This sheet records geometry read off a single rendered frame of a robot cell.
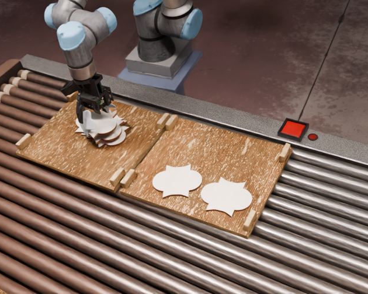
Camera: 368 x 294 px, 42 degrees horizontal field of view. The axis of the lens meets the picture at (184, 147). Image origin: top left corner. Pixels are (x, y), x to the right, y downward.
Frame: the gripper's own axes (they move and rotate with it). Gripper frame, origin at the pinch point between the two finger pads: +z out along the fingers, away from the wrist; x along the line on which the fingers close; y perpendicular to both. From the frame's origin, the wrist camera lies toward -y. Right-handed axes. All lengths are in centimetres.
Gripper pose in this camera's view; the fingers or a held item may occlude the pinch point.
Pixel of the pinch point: (96, 122)
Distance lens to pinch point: 157.7
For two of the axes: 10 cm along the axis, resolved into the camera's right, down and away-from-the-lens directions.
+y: 8.6, 2.7, -4.3
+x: 4.9, -6.6, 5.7
